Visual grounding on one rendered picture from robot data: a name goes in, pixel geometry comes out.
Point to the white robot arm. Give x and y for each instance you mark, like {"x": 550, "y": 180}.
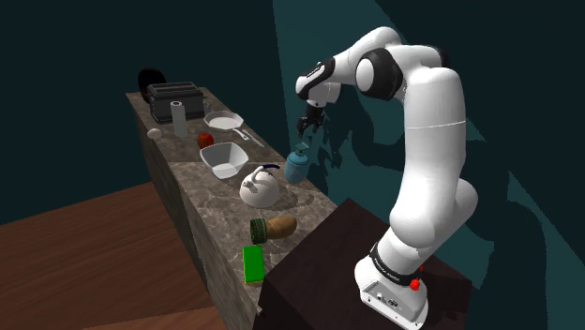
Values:
{"x": 429, "y": 151}

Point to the black round object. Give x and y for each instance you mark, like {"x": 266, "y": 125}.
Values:
{"x": 147, "y": 82}

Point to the green sponge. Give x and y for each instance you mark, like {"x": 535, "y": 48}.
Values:
{"x": 253, "y": 264}

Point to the blue soap dispenser bottle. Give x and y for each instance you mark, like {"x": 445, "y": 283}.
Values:
{"x": 296, "y": 166}

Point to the silver knife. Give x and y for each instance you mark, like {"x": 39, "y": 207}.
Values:
{"x": 253, "y": 137}

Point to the white egg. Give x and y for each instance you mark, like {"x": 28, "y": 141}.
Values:
{"x": 154, "y": 133}

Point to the marble counter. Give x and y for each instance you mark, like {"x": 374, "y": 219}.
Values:
{"x": 215, "y": 215}

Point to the black toaster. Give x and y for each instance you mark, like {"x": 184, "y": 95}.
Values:
{"x": 176, "y": 97}

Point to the white square bowl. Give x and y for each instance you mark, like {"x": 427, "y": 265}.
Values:
{"x": 224, "y": 159}

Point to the white kettle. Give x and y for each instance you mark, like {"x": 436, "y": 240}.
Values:
{"x": 260, "y": 188}

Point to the dark robot stand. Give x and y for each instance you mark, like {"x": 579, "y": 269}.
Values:
{"x": 320, "y": 274}

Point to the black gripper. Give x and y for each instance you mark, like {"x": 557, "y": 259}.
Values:
{"x": 312, "y": 117}

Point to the red apple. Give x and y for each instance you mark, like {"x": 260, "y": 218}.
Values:
{"x": 205, "y": 140}

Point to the white frying pan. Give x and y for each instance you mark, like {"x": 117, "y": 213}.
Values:
{"x": 223, "y": 121}

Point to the green scrub brush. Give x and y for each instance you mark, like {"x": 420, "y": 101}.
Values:
{"x": 258, "y": 230}

